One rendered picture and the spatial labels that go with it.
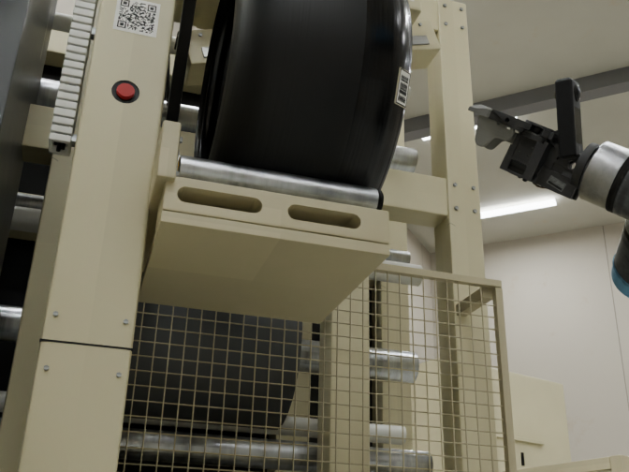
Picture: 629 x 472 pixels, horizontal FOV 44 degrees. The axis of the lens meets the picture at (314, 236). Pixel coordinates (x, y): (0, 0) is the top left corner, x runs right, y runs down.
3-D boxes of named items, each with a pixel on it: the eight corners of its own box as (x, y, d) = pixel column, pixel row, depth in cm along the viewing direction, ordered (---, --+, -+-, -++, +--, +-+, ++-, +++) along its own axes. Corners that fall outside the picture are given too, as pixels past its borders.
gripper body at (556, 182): (494, 166, 116) (568, 199, 110) (519, 111, 114) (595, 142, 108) (511, 170, 122) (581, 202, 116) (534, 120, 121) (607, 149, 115)
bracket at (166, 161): (156, 175, 114) (163, 118, 118) (131, 271, 148) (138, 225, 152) (179, 179, 114) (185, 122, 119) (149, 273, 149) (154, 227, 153)
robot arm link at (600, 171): (629, 148, 105) (642, 155, 113) (595, 135, 108) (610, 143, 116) (599, 208, 107) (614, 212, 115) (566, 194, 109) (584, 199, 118)
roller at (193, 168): (174, 156, 119) (172, 151, 123) (168, 184, 120) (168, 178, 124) (387, 193, 128) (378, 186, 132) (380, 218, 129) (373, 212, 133)
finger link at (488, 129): (449, 133, 121) (501, 155, 116) (465, 97, 120) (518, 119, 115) (457, 136, 123) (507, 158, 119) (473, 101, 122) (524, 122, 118)
